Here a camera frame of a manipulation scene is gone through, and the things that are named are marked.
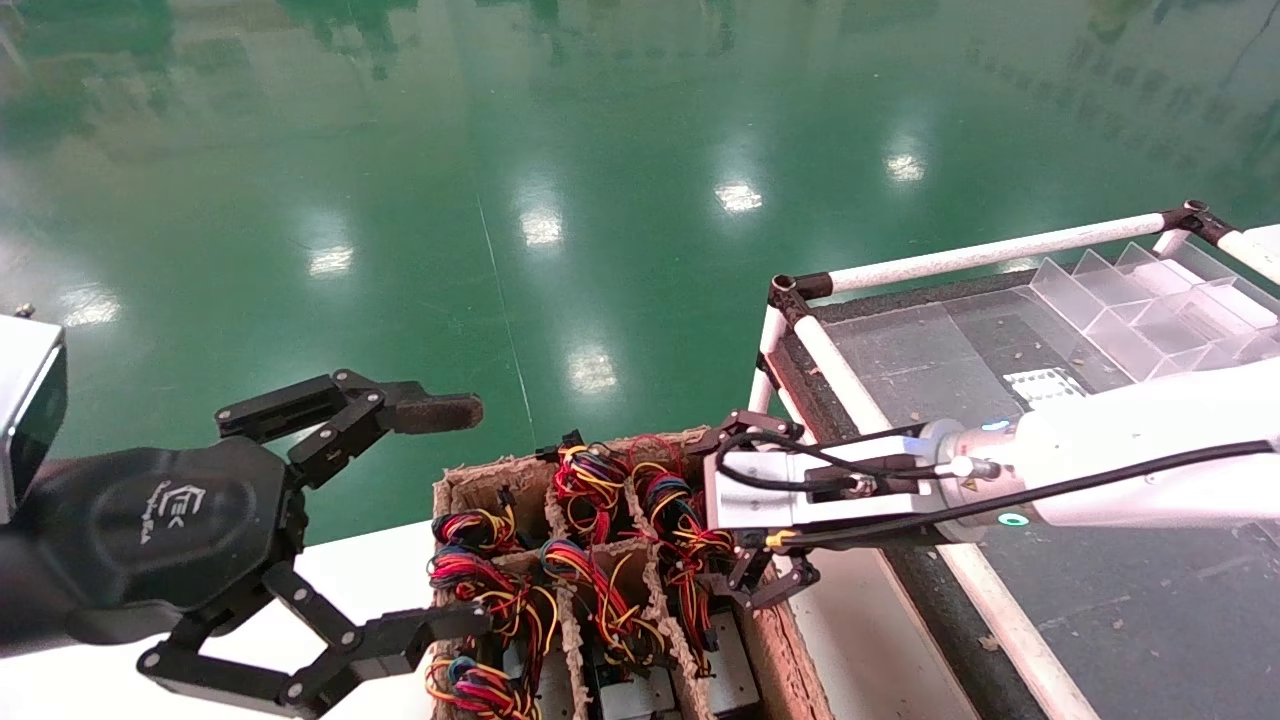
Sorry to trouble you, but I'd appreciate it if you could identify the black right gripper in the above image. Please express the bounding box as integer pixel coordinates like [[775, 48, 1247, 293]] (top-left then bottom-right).
[[700, 408, 824, 613]]

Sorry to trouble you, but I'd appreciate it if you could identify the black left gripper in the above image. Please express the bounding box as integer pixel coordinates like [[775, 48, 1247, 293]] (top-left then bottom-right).
[[20, 370, 494, 719]]

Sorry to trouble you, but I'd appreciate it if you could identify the power supply with coloured wires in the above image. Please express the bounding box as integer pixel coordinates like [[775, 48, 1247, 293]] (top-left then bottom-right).
[[655, 500, 766, 717], [424, 655, 542, 720], [427, 545, 561, 693], [431, 486, 527, 557], [535, 430, 632, 547], [624, 433, 717, 533], [540, 539, 687, 720]]

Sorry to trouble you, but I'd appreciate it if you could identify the brown cardboard divider box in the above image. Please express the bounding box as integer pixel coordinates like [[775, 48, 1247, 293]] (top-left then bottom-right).
[[431, 426, 837, 720]]

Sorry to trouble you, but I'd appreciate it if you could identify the black pipe joint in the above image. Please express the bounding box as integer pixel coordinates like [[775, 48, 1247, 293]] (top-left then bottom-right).
[[767, 271, 834, 327], [1159, 199, 1240, 249]]

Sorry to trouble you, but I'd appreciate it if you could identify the white perforated sheet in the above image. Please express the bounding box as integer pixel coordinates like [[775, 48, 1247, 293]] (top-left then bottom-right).
[[1002, 367, 1087, 407]]

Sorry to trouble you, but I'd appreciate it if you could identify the clear acrylic divider tray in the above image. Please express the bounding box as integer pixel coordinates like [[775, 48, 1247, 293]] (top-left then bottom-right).
[[1029, 240, 1280, 383]]

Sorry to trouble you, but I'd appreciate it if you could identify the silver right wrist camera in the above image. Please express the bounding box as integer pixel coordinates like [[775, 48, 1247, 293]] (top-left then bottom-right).
[[703, 432, 946, 533]]

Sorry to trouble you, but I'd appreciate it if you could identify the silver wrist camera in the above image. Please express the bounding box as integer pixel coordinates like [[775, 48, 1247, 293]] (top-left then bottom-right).
[[0, 313, 69, 524], [703, 432, 946, 533]]

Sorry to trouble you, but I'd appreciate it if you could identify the thick black sleeved cable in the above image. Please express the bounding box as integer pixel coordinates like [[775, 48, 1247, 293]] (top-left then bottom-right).
[[765, 440, 1280, 554]]

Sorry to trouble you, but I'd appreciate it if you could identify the white frame pipe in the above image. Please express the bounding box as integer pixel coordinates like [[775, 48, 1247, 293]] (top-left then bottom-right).
[[741, 304, 792, 416], [793, 316, 1102, 720], [827, 211, 1170, 295], [1219, 222, 1280, 287]]

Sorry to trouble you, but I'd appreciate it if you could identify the thin black braided cable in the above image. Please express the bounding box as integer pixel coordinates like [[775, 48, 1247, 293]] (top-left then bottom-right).
[[715, 430, 1004, 494]]

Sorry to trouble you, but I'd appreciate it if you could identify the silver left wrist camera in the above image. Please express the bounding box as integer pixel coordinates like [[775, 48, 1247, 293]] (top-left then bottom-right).
[[0, 313, 69, 524]]

